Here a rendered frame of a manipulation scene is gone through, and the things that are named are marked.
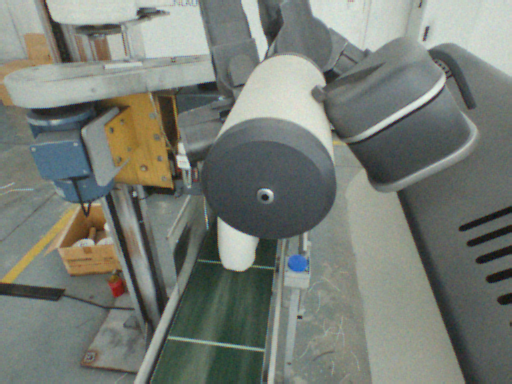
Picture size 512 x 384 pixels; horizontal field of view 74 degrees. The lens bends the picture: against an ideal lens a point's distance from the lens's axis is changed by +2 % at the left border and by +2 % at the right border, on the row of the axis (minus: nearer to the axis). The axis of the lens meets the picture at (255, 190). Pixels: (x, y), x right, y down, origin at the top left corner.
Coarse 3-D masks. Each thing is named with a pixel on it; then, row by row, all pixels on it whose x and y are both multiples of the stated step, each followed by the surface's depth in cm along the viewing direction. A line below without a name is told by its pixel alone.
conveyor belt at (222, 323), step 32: (256, 256) 171; (192, 288) 155; (224, 288) 155; (256, 288) 155; (192, 320) 141; (224, 320) 141; (256, 320) 141; (192, 352) 130; (224, 352) 130; (256, 352) 130
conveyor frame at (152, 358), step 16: (176, 288) 150; (272, 288) 155; (176, 304) 150; (160, 320) 137; (160, 336) 133; (272, 336) 131; (160, 352) 135; (272, 352) 126; (144, 368) 121; (272, 368) 121
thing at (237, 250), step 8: (224, 224) 144; (224, 232) 146; (232, 232) 145; (240, 232) 145; (224, 240) 149; (232, 240) 148; (240, 240) 148; (248, 240) 149; (256, 240) 166; (224, 248) 153; (232, 248) 150; (240, 248) 150; (248, 248) 153; (224, 256) 156; (232, 256) 154; (240, 256) 153; (248, 256) 156; (224, 264) 160; (232, 264) 157; (240, 264) 157; (248, 264) 160
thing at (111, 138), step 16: (112, 112) 87; (128, 112) 93; (96, 128) 80; (112, 128) 85; (128, 128) 93; (96, 144) 81; (112, 144) 86; (128, 144) 94; (96, 160) 81; (112, 160) 88; (128, 160) 97; (96, 176) 83; (112, 176) 89
